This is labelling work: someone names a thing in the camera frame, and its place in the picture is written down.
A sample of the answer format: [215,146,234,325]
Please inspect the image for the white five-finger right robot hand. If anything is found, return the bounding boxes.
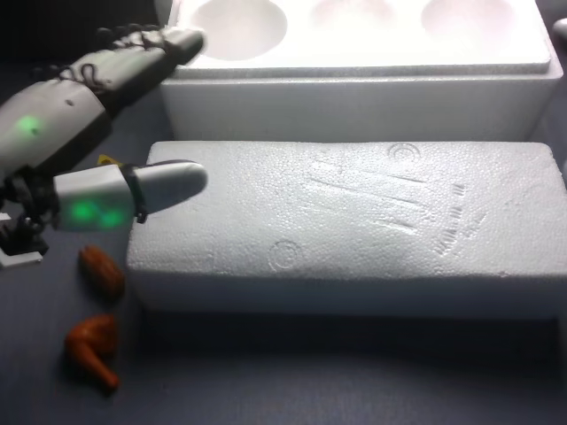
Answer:
[0,24,209,234]

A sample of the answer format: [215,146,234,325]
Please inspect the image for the white styrofoam block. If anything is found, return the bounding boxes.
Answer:
[126,140,567,318]

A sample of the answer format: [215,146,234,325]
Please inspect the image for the white styrofoam tray with holes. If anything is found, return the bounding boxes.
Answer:
[159,0,563,143]

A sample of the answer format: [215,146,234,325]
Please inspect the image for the reddish brown toy sausage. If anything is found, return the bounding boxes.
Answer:
[78,244,127,305]

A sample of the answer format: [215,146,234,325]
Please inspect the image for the orange toy drumstick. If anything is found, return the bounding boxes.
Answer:
[65,313,120,390]

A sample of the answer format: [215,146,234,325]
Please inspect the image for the grey table cloth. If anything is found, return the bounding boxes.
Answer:
[0,57,567,425]

